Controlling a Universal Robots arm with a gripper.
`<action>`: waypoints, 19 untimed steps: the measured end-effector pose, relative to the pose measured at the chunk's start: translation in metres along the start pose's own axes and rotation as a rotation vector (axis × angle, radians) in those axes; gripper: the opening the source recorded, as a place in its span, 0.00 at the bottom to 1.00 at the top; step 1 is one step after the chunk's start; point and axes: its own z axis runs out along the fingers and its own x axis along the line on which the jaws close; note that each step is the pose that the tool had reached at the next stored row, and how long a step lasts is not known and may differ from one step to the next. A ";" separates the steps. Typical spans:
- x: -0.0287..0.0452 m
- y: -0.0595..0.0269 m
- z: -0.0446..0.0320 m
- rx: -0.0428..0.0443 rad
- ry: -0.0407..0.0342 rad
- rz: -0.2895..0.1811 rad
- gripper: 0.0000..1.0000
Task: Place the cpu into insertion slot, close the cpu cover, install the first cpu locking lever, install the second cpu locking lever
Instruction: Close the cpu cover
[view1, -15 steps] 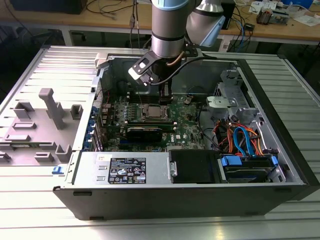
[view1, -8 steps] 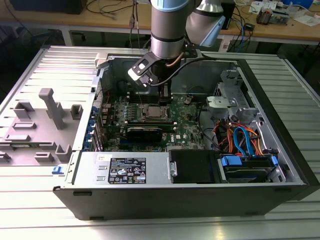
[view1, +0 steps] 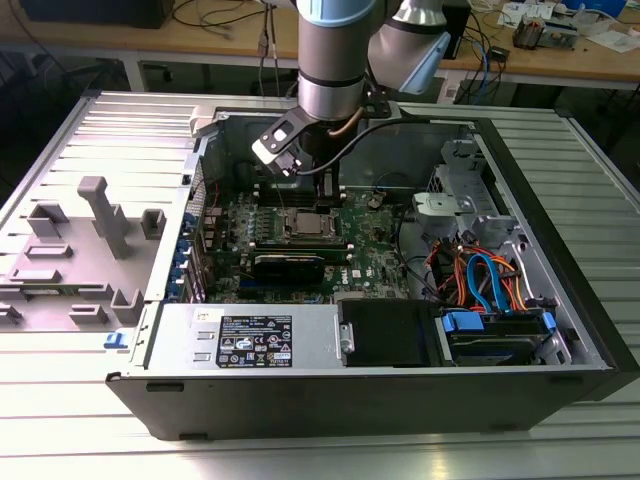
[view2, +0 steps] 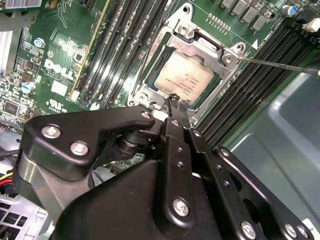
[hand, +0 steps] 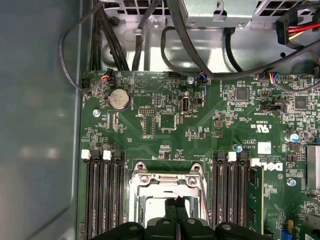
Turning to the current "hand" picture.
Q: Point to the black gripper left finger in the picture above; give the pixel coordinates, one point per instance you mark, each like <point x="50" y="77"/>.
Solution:
<point x="162" y="230"/>

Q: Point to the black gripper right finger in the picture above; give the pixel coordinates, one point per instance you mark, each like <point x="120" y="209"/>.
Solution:
<point x="192" y="230"/>

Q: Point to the silver CPU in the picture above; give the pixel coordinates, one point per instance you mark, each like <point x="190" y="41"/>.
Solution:
<point x="155" y="207"/>

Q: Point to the RAM slot white clip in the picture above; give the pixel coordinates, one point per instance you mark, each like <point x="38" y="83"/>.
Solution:
<point x="231" y="200"/>
<point x="90" y="200"/>
<point x="112" y="200"/>

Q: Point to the CPU socket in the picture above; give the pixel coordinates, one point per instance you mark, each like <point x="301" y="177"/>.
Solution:
<point x="140" y="167"/>

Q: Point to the green RAM stick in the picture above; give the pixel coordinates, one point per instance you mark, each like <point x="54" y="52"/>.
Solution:
<point x="256" y="200"/>

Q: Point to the green motherboard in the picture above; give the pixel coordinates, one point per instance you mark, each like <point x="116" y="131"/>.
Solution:
<point x="212" y="140"/>

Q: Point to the blue top capacitor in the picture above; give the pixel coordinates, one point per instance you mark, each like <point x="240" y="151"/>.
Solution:
<point x="292" y="138"/>
<point x="237" y="148"/>

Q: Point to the white board label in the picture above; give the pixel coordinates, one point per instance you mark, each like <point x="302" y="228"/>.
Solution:
<point x="264" y="147"/>

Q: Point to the silver board screw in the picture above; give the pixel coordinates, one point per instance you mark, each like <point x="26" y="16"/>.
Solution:
<point x="190" y="80"/>
<point x="291" y="182"/>
<point x="96" y="113"/>

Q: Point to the internal USB port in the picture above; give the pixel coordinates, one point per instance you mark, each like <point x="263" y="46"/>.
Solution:
<point x="185" y="105"/>

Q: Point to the silver heatsink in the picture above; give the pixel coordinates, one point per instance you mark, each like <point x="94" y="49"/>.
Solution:
<point x="313" y="166"/>

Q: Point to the round coin battery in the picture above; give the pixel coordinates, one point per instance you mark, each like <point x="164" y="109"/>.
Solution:
<point x="119" y="99"/>

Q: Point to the black PC case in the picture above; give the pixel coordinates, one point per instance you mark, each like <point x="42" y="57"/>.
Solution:
<point x="37" y="125"/>

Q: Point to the silver metal drive cage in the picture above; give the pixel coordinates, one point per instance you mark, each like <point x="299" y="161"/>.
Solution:
<point x="212" y="15"/>

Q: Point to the black power connector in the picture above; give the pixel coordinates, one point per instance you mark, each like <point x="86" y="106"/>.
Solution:
<point x="285" y="30"/>

